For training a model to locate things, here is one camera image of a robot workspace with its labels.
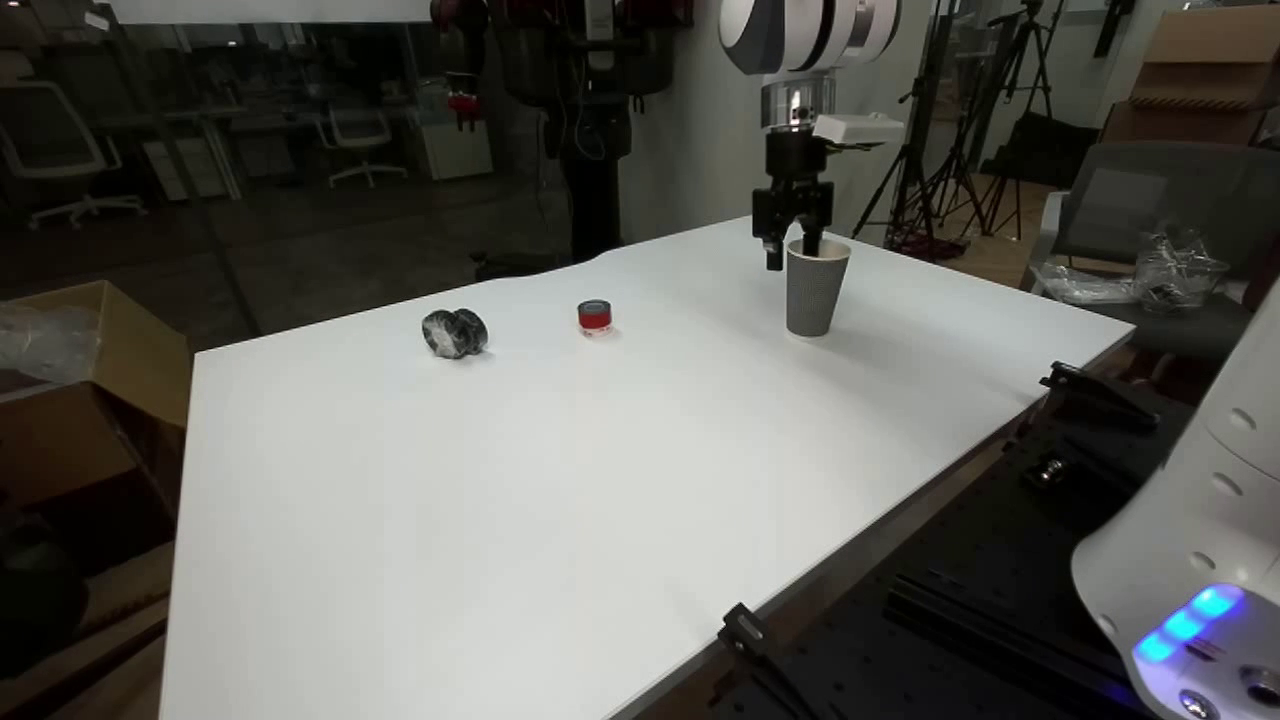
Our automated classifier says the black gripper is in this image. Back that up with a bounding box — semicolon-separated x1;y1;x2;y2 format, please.
754;128;831;272

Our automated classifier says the grey paper cup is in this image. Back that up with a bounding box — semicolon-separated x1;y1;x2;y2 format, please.
784;240;854;336

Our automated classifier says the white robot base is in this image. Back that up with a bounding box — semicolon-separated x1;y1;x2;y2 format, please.
1072;287;1280;720

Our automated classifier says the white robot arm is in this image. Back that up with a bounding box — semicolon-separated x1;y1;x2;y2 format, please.
715;0;906;272

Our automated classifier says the small red cylinder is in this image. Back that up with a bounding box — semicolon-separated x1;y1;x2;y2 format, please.
575;301;613;332

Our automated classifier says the black clamp on breadboard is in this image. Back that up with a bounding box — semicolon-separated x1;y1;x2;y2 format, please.
1040;364;1160;431

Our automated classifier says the small black silver object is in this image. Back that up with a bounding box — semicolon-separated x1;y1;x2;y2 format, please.
420;308;489;359

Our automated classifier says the grey armchair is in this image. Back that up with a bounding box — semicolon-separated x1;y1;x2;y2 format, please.
1027;139;1280;291

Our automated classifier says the crumpled clear plastic bag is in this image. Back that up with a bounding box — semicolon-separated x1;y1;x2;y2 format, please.
1031;224;1228;311

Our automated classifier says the black table edge clamp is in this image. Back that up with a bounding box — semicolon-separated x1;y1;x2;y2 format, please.
719;605;822;720

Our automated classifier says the black optical breadboard plate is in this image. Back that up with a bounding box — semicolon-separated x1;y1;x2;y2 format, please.
625;386;1205;720

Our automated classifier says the brown cardboard box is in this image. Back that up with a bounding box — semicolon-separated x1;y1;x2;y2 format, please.
0;279;192;533

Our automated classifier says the white office chair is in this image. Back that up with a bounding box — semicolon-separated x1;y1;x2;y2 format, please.
0;80;150;232

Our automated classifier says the black camera tripod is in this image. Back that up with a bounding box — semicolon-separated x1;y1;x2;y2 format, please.
855;0;1057;262

